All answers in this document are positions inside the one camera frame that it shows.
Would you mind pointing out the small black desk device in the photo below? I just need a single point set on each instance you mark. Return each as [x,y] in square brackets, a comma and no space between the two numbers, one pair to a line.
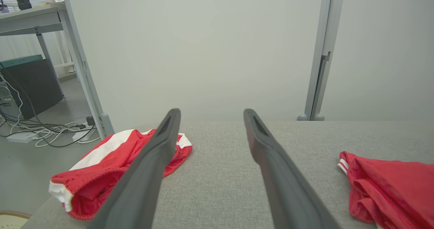
[24,3]

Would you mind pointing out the dark grey computer case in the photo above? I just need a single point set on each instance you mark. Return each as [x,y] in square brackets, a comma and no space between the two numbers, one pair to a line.
[34,86]

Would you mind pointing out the grey fabric sofa seat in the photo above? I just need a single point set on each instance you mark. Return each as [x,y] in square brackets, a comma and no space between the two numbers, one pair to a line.
[217,188]

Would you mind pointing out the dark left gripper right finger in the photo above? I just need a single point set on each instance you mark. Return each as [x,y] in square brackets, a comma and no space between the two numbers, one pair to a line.
[288,195]

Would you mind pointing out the black power adapter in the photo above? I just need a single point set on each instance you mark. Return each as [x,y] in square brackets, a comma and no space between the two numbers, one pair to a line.
[90,120]

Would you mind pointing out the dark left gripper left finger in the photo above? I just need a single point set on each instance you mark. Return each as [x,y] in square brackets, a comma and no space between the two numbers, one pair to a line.
[142,181]

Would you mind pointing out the beige woven basket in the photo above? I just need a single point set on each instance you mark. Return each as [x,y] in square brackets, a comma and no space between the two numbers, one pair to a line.
[10,220]

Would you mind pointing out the grey partition joint post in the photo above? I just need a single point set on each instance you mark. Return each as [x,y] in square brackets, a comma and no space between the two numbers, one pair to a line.
[322,53]

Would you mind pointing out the red shorts with white stripe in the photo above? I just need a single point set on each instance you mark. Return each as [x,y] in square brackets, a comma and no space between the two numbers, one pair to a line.
[98,174]

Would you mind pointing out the teal flat box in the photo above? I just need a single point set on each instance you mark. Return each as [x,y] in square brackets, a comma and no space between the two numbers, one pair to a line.
[20,61]

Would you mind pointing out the grey office desk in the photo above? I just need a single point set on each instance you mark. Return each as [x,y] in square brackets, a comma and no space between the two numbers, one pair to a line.
[30,19]

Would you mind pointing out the grey partition edge post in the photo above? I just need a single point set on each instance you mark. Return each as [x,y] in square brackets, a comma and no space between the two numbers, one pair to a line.
[79,53]

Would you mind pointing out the white power strip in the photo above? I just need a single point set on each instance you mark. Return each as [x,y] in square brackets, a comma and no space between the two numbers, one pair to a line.
[18,138]
[81,135]

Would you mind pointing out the red white printed t-shirt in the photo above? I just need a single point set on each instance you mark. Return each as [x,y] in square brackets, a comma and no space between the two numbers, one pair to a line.
[390,188]

